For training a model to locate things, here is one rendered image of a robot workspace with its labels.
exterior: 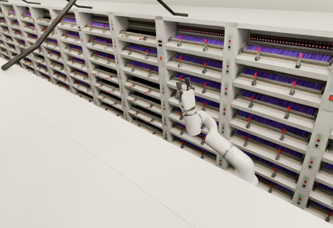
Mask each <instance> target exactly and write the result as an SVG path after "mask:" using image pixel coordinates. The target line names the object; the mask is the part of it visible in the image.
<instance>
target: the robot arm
mask: <svg viewBox="0 0 333 228"><path fill-rule="evenodd" d="M184 79H185V84H186V85H187V86H186V89H185V90H183V91H182V86H181V82H176V86H177V93H176V97H175V98H176V99H177V100H178V103H179V106H180V108H181V110H182V114H183V118H184V123H185V127H186V131H187V134H188V135H190V136H195V135H198V134H200V133H201V128H200V125H201V124H204V125H205V126H206V127H207V129H208V130H209V133H208V135H207V136H206V139H205V141H206V143H207V144H208V146H210V147H211V148H212V149H213V150H214V151H216V152H217V153H218V154H219V155H220V156H222V157H223V158H224V159H225V160H226V161H228V162H229V163H230V164H231V165H232V166H234V168H235V170H234V173H233V175H234V176H236V177H238V178H240V179H242V180H244V181H246V182H248V183H250V184H252V185H254V186H257V185H258V179H257V177H256V176H255V175H254V174H255V168H254V164H253V161H252V160H251V159H250V157H248V156H247V155H246V154H245V153H243V152H242V151H241V150H239V149H238V148H237V147H236V146H234V145H233V144H232V143H230V142H229V141H228V140H226V139H225V138H224V137H222V136H221V135H220V134H219V133H218V127H217V124H216V122H215V120H214V119H213V118H212V117H211V116H210V115H209V114H207V113H206V112H204V111H202V110H199V111H197V109H196V107H195V96H194V90H195V88H194V87H193V86H192V85H191V84H190V79H189V78H184ZM188 87H189V89H188Z"/></svg>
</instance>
